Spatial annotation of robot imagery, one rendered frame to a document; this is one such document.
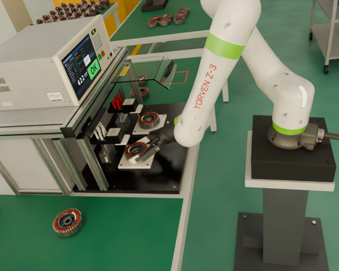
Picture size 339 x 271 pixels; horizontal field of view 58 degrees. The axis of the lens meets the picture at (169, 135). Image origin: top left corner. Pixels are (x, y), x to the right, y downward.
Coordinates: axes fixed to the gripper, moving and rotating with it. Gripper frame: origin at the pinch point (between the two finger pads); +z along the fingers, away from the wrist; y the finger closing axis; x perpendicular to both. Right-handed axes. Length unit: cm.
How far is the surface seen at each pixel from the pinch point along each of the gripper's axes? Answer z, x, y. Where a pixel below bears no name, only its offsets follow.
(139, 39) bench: 39, 16, 157
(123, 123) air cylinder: 10.3, 7.4, 20.4
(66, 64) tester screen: -11.8, 47.1, -5.1
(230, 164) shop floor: 9, -87, 74
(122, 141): -0.1, 8.8, -2.0
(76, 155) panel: 19.2, 17.2, -7.8
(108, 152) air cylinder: 9.8, 7.9, -2.9
